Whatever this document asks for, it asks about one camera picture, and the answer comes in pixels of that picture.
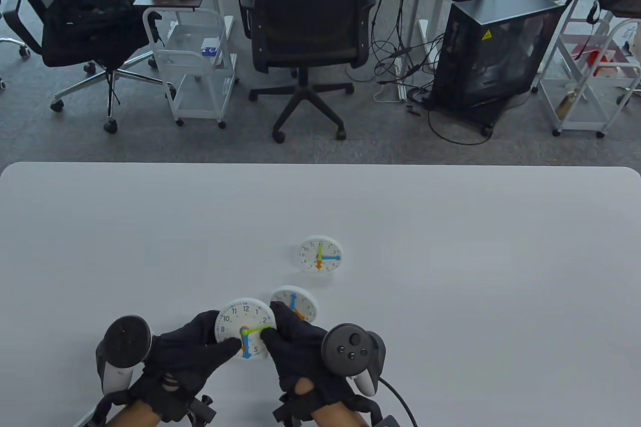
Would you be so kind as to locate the person's left hand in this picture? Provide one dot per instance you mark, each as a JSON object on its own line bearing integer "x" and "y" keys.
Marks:
{"x": 185, "y": 357}

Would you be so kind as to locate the white teaching clock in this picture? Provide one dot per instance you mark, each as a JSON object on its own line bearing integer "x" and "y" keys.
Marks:
{"x": 245, "y": 314}
{"x": 295, "y": 297}
{"x": 320, "y": 254}

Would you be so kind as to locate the chair base with casters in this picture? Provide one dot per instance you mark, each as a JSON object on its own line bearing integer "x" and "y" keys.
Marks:
{"x": 20, "y": 49}

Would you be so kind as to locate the person's left forearm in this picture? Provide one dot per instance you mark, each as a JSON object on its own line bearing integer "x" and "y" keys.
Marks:
{"x": 135, "y": 417}

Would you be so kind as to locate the red box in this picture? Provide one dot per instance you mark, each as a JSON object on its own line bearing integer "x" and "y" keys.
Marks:
{"x": 596, "y": 56}

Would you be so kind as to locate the person's right hand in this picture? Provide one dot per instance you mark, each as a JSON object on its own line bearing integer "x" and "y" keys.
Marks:
{"x": 300, "y": 347}

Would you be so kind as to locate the black bag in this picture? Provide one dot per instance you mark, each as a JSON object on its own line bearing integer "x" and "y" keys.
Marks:
{"x": 90, "y": 26}

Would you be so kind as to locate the dark side table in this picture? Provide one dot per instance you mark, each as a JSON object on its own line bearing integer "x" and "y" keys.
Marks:
{"x": 155, "y": 0}

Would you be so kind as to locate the blue and white box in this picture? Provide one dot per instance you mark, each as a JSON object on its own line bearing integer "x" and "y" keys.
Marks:
{"x": 210, "y": 49}

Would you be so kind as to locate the person's right forearm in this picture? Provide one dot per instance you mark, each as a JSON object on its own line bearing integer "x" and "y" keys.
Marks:
{"x": 335, "y": 419}

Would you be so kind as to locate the black office chair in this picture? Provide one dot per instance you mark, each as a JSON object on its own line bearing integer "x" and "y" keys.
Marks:
{"x": 310, "y": 6}

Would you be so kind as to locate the black computer tower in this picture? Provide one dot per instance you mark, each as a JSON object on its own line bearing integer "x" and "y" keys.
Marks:
{"x": 491, "y": 56}

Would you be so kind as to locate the white mesh rolling cart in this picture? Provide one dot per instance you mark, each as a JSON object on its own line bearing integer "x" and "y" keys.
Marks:
{"x": 200, "y": 91}

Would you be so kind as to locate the black wrist camera rig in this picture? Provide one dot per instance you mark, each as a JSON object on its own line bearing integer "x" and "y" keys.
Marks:
{"x": 203, "y": 412}
{"x": 288, "y": 412}

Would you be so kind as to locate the black and white hand controller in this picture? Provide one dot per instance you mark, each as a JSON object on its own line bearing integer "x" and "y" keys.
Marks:
{"x": 122, "y": 342}
{"x": 350, "y": 347}

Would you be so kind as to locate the yellowish bottle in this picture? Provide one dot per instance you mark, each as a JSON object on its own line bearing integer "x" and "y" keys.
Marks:
{"x": 566, "y": 104}

